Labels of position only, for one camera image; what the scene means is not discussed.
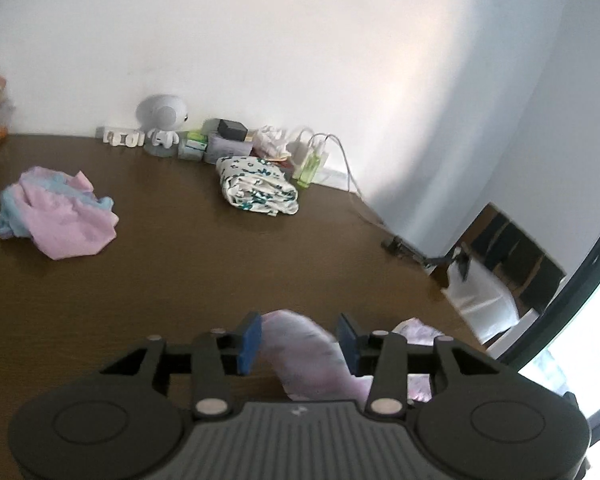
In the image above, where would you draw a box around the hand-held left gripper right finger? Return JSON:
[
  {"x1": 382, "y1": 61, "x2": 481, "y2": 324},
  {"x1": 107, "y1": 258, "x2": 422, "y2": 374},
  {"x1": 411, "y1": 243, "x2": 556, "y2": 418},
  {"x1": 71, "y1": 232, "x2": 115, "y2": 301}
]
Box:
[{"x1": 336, "y1": 312, "x2": 502, "y2": 419}]

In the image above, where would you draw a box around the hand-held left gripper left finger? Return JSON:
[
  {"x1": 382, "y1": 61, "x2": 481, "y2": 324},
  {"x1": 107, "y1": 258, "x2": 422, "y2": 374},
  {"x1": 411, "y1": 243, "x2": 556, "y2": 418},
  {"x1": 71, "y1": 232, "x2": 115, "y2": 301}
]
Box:
[{"x1": 98, "y1": 311, "x2": 263, "y2": 419}]

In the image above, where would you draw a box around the pink floral white garment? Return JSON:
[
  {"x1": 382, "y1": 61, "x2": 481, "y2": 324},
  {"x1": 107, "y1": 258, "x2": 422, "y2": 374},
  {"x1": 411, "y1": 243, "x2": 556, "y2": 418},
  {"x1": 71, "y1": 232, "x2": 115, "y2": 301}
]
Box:
[{"x1": 260, "y1": 310, "x2": 447, "y2": 404}]

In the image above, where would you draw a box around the green floral white garment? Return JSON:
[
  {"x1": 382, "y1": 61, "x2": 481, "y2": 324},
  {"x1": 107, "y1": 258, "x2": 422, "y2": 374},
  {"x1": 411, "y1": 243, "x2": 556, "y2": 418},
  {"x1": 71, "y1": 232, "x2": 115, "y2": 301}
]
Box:
[{"x1": 215, "y1": 156, "x2": 300, "y2": 217}]

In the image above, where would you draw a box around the white power strip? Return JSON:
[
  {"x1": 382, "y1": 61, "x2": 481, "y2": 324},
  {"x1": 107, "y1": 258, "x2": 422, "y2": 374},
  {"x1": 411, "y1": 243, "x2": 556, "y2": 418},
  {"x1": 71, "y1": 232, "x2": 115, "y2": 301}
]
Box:
[{"x1": 320, "y1": 162, "x2": 354, "y2": 192}]

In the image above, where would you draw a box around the green spray bottle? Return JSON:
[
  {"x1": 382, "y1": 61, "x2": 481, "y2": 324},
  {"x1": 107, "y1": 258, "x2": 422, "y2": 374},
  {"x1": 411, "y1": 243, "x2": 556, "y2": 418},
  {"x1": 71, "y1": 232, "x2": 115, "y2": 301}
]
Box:
[{"x1": 294, "y1": 145, "x2": 324, "y2": 189}]

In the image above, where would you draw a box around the beige charger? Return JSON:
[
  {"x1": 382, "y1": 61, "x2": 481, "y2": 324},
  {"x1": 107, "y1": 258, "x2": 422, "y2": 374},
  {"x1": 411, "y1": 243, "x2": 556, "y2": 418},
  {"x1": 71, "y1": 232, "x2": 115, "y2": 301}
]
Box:
[{"x1": 310, "y1": 135, "x2": 331, "y2": 169}]

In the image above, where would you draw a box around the green white small box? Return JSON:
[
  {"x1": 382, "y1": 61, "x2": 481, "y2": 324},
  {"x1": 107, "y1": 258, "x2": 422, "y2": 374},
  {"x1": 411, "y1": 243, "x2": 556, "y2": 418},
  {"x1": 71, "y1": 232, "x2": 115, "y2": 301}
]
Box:
[{"x1": 179, "y1": 131, "x2": 209, "y2": 161}]

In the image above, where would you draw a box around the black box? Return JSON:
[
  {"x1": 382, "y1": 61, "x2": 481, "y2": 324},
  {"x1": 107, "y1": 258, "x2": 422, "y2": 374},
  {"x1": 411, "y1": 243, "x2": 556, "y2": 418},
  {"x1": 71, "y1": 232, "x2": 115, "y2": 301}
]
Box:
[{"x1": 218, "y1": 119, "x2": 249, "y2": 140}]

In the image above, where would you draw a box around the pink and blue garment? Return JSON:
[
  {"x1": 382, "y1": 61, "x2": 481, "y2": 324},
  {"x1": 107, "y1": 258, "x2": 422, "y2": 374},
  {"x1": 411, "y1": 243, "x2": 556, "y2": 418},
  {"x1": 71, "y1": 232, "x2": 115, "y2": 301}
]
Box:
[{"x1": 0, "y1": 166, "x2": 120, "y2": 261}]

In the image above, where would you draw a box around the white clip device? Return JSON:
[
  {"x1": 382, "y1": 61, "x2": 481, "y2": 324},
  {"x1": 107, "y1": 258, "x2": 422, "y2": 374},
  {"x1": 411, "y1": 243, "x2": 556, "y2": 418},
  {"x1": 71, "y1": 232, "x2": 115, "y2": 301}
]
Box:
[{"x1": 96, "y1": 126, "x2": 149, "y2": 149}]

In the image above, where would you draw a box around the white robot toy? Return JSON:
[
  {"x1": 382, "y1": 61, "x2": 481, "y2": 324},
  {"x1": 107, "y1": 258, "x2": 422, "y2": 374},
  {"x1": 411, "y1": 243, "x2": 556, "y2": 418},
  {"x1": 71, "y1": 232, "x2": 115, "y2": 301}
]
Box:
[{"x1": 134, "y1": 92, "x2": 191, "y2": 157}]

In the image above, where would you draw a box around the white cable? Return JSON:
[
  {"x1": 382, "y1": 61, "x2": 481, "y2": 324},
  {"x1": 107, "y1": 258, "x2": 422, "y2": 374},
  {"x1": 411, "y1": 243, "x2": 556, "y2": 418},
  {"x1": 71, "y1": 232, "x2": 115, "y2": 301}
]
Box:
[{"x1": 305, "y1": 132, "x2": 397, "y2": 239}]

